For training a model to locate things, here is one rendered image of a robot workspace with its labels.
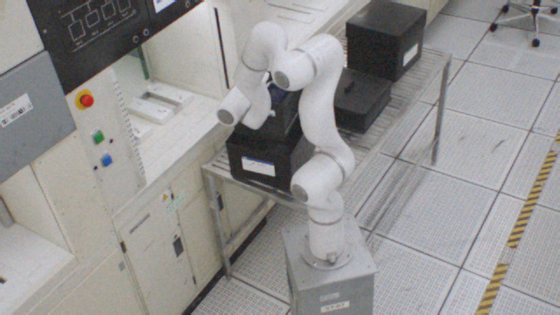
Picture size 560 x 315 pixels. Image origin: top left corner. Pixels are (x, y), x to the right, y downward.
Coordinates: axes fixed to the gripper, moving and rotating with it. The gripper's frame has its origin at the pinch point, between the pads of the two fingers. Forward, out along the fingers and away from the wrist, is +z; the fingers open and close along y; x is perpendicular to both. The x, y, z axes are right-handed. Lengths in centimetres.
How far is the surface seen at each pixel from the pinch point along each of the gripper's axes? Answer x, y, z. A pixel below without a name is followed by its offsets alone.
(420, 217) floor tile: -122, 53, 59
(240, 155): -33.0, -7.7, -13.9
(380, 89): -36, 31, 48
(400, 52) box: -31, 34, 72
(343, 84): -36, 15, 47
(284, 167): -34.4, 11.1, -14.0
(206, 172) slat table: -47, -25, -13
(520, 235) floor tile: -123, 102, 63
